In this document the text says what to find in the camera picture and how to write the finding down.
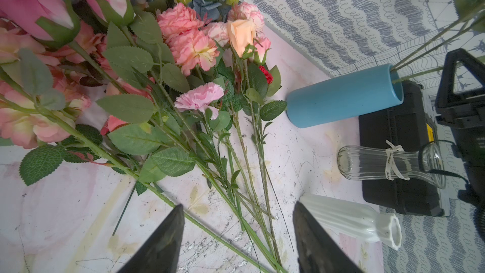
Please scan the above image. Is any blue cylindrical vase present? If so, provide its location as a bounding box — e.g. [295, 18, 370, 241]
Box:
[286, 64, 404, 128]

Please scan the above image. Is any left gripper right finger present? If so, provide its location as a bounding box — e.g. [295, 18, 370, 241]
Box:
[293, 202, 362, 273]

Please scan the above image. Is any pink peony flower stem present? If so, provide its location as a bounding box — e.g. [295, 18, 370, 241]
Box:
[390, 0, 484, 83]

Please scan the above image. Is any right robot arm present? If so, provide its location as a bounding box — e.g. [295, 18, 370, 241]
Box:
[435, 49, 484, 239]

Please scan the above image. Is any bunch of artificial flowers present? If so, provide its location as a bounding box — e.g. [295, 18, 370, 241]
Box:
[1, 0, 287, 272]

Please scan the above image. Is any black toolbox yellow latch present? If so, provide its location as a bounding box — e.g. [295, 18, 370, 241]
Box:
[359, 80, 450, 217]

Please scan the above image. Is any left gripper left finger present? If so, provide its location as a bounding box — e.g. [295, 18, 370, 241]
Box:
[118, 204, 184, 273]

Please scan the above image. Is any white ribbed vase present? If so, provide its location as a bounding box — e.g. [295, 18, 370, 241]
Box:
[299, 193, 402, 250]

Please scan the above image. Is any clear glass vase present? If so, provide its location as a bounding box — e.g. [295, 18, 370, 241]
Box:
[337, 142, 446, 189]

